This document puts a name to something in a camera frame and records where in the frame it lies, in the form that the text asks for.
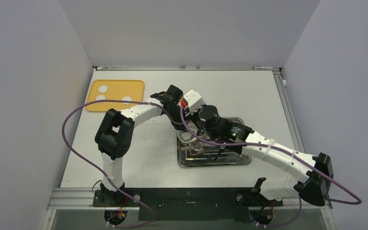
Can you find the white dough disc lower left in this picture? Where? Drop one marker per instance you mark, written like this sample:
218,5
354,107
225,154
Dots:
100,97

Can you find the yellow plastic tray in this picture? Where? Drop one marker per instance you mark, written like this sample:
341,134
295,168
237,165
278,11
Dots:
117,90

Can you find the stainless steel tray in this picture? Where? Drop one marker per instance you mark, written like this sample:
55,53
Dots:
200,154

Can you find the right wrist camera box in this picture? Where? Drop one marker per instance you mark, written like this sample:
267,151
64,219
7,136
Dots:
193,102

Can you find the white dough disc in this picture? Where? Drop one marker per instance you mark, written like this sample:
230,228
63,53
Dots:
100,97
103,89
127,100

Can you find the aluminium frame rail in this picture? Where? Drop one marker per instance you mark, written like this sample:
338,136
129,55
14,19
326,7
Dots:
289,133

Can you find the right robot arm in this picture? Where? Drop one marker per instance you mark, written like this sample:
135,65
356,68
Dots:
307,172

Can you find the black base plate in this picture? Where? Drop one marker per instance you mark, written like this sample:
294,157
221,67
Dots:
190,204

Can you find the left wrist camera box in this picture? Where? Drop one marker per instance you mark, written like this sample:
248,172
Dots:
182,103

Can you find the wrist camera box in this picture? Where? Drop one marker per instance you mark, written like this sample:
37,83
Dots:
193,102
182,103

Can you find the white dough disc upper left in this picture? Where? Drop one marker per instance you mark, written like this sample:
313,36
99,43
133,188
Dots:
103,89

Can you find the metal ring cutter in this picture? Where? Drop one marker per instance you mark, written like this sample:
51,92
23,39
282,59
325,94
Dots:
186,136

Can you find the white dough piece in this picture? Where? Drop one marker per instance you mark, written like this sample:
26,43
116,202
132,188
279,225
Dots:
178,136

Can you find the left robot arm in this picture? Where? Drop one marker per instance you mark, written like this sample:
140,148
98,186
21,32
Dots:
115,132

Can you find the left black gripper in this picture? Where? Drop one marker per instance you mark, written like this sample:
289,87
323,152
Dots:
179,125

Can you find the white dough disc right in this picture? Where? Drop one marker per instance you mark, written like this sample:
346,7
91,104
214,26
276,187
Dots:
127,100

